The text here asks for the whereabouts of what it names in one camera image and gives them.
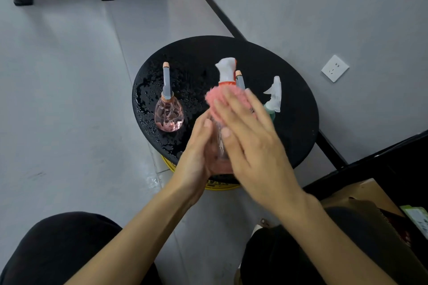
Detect pink pear-shaped bottle grey nozzle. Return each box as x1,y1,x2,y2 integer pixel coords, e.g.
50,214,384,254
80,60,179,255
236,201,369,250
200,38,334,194
235,70,247,91
154,62,185,133

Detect pink fluffy cloth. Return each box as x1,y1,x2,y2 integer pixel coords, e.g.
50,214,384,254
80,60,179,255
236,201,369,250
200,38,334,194
204,86,255,126

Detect person's left forearm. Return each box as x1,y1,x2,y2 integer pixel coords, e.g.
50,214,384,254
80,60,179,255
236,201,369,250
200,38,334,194
65,183,202,285

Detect green and white packet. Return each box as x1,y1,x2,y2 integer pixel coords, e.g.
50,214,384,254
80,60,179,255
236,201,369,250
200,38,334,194
400,205,428,240

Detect person's right forearm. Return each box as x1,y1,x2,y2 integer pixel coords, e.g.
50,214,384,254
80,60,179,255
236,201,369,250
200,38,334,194
278,193,400,285

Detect brown cardboard box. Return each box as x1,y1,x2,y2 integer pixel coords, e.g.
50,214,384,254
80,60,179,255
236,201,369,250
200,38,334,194
320,178,404,218

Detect person's left leg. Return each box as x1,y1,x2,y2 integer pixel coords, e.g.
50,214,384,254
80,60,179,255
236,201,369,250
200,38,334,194
0,212,163,285

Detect person's left hand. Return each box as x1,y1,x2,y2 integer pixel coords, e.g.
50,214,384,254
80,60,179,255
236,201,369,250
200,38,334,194
169,111,233,207

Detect black cabinet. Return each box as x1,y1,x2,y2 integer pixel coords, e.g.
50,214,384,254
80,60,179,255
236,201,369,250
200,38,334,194
302,130,428,217

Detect person's right hand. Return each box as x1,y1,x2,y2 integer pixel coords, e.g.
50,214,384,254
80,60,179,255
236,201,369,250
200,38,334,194
212,86,313,219

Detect white wall socket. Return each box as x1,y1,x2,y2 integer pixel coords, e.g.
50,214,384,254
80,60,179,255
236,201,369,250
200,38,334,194
321,55,350,83

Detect green spray bottle white trigger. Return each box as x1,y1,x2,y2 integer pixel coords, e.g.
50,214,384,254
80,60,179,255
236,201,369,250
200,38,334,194
263,76,282,122

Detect clear spray bottle white trigger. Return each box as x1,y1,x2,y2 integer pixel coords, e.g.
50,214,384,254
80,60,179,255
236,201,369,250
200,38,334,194
206,57,238,175

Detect person's right leg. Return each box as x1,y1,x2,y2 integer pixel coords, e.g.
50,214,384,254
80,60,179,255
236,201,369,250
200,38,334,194
240,207,428,285

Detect yellow bucket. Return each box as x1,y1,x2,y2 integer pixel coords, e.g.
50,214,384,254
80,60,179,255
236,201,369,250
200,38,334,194
161,155,242,191

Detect person's leg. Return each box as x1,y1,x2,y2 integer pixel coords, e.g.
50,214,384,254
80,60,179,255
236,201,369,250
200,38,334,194
0,212,163,285
240,207,428,285

